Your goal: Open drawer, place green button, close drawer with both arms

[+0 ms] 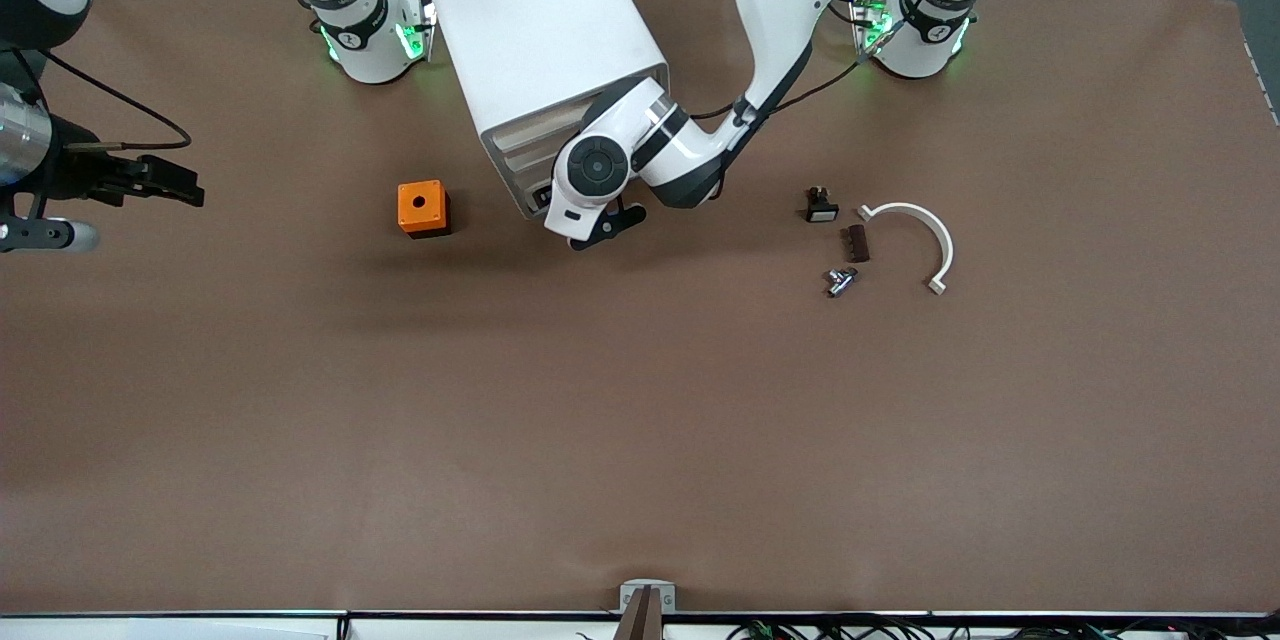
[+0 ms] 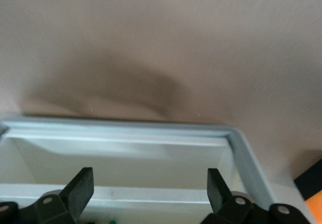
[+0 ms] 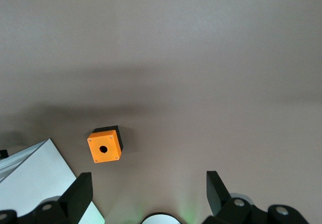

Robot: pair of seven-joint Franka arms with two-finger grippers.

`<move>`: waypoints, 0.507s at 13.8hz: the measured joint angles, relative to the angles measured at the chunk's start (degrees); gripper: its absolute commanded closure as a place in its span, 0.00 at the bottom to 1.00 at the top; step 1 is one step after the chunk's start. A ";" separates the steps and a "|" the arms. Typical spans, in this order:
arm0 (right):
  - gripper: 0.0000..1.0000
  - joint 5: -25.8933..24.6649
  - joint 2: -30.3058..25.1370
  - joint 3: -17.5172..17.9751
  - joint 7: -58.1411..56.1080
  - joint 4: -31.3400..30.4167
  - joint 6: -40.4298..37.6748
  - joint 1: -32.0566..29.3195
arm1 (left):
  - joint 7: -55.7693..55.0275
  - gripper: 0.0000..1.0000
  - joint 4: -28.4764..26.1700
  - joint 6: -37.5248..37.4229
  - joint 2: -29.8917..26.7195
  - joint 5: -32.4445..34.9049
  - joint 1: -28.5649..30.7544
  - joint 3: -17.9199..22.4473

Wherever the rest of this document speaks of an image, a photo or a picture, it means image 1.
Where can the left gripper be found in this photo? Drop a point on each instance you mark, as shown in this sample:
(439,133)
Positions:
(539,196)

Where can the white plastic drawer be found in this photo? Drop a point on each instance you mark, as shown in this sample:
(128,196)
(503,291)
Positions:
(528,177)
(525,156)
(520,133)
(530,203)

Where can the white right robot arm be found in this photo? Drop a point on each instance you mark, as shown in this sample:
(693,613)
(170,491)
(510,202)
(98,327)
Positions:
(350,50)

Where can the white drawer cabinet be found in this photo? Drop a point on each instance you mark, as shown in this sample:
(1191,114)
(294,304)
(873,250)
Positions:
(530,20)

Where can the orange box with hole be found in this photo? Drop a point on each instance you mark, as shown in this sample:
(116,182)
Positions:
(432,216)

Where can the brown table mat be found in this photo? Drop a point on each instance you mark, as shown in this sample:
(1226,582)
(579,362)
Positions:
(640,440)

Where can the brown terminal block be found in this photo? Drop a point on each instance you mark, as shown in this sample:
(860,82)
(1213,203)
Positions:
(856,244)

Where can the brown pole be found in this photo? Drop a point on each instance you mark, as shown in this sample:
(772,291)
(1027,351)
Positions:
(645,620)

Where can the black white switch module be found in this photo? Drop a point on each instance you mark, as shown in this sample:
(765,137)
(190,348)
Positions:
(822,210)

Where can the silver metal selector switch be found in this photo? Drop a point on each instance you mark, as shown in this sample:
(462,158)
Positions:
(840,282)

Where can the white curved bracket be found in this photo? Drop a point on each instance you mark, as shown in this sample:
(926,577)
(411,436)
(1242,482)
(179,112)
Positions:
(946,250)

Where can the grey metal mount bracket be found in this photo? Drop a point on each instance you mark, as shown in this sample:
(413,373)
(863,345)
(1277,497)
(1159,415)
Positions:
(628,600)

